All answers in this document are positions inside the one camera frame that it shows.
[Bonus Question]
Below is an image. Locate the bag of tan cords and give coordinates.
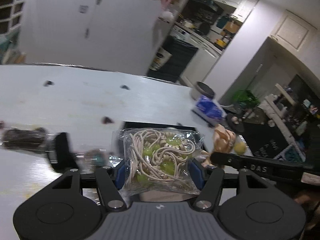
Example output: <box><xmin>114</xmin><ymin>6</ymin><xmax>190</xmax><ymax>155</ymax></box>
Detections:
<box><xmin>83</xmin><ymin>148</ymin><xmax>110</xmax><ymax>167</ymax></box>

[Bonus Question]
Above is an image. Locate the white drawer cabinet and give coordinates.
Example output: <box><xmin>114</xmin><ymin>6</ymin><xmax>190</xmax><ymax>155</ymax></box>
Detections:
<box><xmin>0</xmin><ymin>0</ymin><xmax>26</xmax><ymax>35</ymax></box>

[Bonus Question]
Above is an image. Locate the yellow lemon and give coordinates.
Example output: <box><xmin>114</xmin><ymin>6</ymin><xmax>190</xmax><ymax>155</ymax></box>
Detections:
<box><xmin>234</xmin><ymin>142</ymin><xmax>247</xmax><ymax>155</ymax></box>

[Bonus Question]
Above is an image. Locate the white washing machine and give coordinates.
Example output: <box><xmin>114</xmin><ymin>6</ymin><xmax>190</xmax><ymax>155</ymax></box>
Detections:
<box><xmin>170</xmin><ymin>25</ymin><xmax>190</xmax><ymax>41</ymax></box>

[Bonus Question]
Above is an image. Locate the dark fabric chair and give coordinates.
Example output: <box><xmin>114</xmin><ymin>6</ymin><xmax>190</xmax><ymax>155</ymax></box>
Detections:
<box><xmin>147</xmin><ymin>36</ymin><xmax>198</xmax><ymax>83</ymax></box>

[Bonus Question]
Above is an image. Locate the glass jar black lid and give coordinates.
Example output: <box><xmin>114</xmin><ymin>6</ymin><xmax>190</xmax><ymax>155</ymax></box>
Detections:
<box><xmin>225</xmin><ymin>113</ymin><xmax>245</xmax><ymax>134</ymax></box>

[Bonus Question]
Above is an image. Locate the bag of beige cords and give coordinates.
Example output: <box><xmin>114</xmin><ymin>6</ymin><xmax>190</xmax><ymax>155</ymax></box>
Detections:
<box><xmin>111</xmin><ymin>127</ymin><xmax>206</xmax><ymax>197</ymax></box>

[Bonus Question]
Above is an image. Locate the peach satin scrunchie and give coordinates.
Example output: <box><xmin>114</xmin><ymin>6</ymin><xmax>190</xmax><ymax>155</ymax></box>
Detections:
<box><xmin>201</xmin><ymin>124</ymin><xmax>236</xmax><ymax>167</ymax></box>

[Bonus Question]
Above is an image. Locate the grey round tin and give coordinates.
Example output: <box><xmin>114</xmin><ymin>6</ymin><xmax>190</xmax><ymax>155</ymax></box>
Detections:
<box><xmin>190</xmin><ymin>81</ymin><xmax>215</xmax><ymax>100</ymax></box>

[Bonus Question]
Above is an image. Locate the black open storage box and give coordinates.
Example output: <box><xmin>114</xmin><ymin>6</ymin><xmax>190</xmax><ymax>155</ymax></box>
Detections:
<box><xmin>117</xmin><ymin>121</ymin><xmax>209</xmax><ymax>202</ymax></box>

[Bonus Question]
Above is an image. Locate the black velvet scrunchie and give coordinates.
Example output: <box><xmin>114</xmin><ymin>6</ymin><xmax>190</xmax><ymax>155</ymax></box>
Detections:
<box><xmin>45</xmin><ymin>132</ymin><xmax>79</xmax><ymax>173</ymax></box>

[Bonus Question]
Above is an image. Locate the blue tissue pack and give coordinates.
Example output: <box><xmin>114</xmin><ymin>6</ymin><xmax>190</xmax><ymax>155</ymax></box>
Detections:
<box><xmin>192</xmin><ymin>95</ymin><xmax>226</xmax><ymax>124</ymax></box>

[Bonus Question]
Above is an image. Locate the bag of black cords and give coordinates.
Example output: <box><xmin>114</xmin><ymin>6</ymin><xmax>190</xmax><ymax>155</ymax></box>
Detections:
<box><xmin>2</xmin><ymin>127</ymin><xmax>49</xmax><ymax>152</ymax></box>

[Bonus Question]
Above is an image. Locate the white tote bag cartoon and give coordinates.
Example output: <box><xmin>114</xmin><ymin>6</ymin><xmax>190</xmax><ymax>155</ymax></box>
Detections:
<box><xmin>149</xmin><ymin>47</ymin><xmax>172</xmax><ymax>71</ymax></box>

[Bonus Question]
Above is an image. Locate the black letter board sign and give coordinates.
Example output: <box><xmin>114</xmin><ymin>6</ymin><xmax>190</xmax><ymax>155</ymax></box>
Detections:
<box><xmin>242</xmin><ymin>122</ymin><xmax>305</xmax><ymax>163</ymax></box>

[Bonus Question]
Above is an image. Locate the green plant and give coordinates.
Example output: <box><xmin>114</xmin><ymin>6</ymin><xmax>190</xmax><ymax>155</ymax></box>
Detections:
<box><xmin>232</xmin><ymin>90</ymin><xmax>260</xmax><ymax>109</ymax></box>

